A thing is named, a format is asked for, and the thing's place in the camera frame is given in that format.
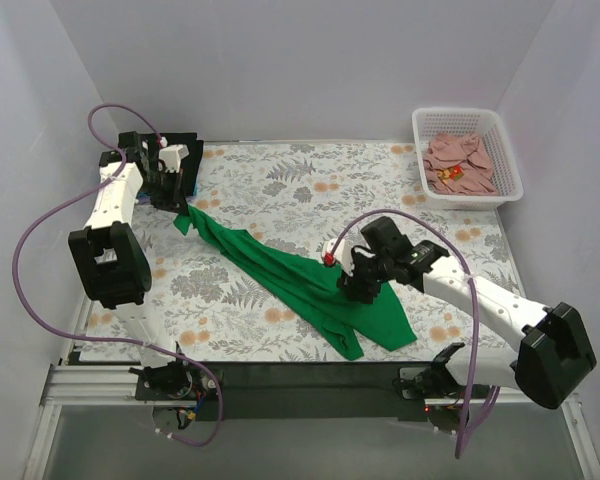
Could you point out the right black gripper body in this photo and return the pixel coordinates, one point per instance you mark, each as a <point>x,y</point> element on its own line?
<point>356,284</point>

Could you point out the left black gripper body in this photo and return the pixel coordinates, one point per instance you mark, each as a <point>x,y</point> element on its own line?
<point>169,198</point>

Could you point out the green t shirt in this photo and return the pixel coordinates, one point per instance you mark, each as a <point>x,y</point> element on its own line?
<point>308,288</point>

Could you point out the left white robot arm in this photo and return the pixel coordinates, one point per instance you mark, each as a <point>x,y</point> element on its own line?
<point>111,263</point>

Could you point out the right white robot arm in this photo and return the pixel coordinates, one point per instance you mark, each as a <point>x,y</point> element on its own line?
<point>549,352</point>

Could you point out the folded black t shirt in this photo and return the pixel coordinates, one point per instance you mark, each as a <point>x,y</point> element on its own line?
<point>192,163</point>

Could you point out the pink t shirt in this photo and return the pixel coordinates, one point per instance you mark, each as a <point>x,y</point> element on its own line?
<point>459,165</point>

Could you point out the white plastic basket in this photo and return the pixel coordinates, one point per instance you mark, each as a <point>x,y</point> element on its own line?
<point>428,122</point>

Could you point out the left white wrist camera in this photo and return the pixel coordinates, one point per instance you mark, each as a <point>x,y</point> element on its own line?
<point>170,156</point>

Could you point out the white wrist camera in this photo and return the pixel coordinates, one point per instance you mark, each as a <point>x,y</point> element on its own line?
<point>170,156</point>
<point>343,253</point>

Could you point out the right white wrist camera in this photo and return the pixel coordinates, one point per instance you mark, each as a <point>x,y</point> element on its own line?
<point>343,253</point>

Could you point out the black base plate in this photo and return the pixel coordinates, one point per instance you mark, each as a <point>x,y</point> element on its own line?
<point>288,390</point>

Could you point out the aluminium frame rail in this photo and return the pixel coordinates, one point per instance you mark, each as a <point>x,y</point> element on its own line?
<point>99,430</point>

